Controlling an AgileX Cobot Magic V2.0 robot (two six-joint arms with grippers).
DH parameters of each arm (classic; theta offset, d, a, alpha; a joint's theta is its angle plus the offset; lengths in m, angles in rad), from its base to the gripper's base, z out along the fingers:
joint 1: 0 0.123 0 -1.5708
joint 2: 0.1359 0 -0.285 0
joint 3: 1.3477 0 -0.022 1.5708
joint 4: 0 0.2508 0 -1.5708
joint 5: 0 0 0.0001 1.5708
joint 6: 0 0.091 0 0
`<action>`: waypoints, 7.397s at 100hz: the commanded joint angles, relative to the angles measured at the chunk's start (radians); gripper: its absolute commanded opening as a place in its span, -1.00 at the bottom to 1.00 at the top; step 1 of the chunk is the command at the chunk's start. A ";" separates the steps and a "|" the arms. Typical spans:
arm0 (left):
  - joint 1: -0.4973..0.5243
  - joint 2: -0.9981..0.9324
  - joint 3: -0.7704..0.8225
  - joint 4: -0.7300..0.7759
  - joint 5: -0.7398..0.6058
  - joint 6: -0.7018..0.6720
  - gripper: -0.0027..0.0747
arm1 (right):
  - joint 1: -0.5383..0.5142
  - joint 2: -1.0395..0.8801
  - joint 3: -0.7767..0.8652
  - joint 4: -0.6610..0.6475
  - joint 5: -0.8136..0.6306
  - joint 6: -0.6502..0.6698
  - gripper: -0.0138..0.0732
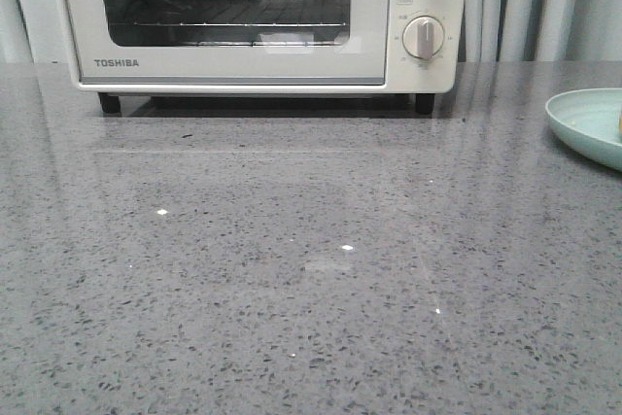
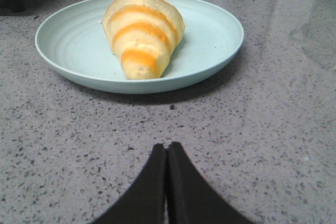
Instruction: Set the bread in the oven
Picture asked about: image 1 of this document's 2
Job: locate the glass oven door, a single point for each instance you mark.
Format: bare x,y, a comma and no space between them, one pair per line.
233,62

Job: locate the lower oven knob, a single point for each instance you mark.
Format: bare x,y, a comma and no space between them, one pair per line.
423,37

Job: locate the white Toshiba toaster oven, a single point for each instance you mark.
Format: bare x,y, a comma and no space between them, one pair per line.
406,77

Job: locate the grey curtain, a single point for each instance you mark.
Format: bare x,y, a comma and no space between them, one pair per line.
493,30

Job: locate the light green plate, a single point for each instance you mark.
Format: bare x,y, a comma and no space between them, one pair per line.
588,121

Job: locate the wire oven rack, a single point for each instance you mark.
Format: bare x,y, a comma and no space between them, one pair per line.
231,23

